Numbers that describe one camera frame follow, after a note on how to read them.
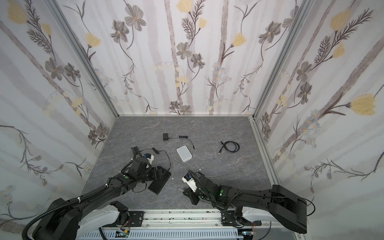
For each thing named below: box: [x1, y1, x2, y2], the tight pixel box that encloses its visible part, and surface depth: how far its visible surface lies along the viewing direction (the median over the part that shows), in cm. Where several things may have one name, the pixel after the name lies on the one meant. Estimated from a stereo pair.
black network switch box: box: [147, 166, 172, 196], surface depth 86 cm
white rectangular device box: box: [176, 145, 193, 163], surface depth 98 cm
